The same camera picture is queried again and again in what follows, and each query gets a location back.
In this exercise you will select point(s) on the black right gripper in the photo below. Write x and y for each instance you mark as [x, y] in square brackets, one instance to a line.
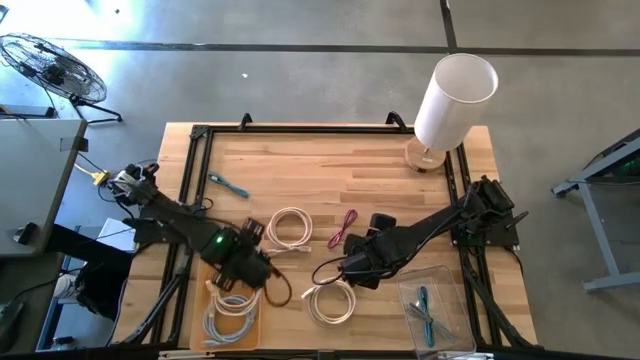
[367, 260]

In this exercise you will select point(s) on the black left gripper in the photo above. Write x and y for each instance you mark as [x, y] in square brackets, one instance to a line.
[247, 267]

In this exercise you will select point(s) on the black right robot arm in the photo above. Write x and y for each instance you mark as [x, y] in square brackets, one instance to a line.
[440, 222]

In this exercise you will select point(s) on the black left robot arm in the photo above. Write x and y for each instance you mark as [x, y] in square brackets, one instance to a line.
[170, 215]

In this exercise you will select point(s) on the orange plastic tray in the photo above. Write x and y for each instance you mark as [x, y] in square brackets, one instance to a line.
[197, 320]

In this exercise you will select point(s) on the clear plastic tray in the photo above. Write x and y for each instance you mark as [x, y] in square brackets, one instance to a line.
[450, 290]

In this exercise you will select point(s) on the white paper sheet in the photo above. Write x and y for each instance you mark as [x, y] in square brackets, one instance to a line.
[117, 237]

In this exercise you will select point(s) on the black chair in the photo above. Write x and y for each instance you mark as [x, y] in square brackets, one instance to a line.
[100, 280]

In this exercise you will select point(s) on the white lamp with wooden base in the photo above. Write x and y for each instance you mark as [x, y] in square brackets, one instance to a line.
[452, 105]

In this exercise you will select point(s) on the yellow power plug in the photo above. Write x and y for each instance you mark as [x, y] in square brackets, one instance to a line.
[101, 177]

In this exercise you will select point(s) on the small black desk device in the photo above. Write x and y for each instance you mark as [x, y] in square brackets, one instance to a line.
[27, 233]

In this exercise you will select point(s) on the grey desk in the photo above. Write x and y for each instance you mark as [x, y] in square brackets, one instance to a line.
[35, 175]

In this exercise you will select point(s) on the grey metal stand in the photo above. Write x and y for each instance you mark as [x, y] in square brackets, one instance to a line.
[597, 235]

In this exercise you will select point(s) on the black floor fan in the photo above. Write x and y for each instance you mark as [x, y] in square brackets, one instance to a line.
[52, 70]

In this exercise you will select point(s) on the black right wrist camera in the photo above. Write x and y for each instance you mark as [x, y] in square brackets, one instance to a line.
[383, 221]

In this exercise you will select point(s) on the black curved frame bracket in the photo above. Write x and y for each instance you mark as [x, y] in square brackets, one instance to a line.
[243, 120]
[397, 119]

